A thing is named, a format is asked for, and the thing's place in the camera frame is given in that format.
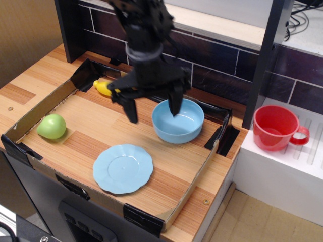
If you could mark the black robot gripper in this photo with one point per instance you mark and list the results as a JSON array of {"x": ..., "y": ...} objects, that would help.
[{"x": 150, "y": 75}]

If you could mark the light blue scalloped plate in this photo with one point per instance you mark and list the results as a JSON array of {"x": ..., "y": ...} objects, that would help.
[{"x": 122, "y": 169}]

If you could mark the yellow toy banana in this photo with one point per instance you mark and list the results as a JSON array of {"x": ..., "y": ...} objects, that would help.
[{"x": 101, "y": 87}]

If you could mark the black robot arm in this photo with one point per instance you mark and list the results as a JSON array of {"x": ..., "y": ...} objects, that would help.
[{"x": 147, "y": 25}]

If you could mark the light blue plastic bowl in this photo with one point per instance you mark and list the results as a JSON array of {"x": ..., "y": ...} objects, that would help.
[{"x": 181, "y": 128}]

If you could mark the red plastic cup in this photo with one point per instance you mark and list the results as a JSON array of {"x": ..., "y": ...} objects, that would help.
[{"x": 274, "y": 127}]

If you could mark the green toy pear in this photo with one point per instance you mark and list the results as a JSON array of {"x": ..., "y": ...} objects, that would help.
[{"x": 52, "y": 127}]

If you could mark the white dish rack sink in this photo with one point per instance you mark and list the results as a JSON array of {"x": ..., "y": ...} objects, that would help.
[{"x": 290, "y": 179}]

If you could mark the dark grey vertical post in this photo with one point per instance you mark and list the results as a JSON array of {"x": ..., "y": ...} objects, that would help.
[{"x": 273, "y": 37}]

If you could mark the toy stove front panel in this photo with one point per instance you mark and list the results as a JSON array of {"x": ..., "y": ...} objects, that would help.
[{"x": 84, "y": 228}]

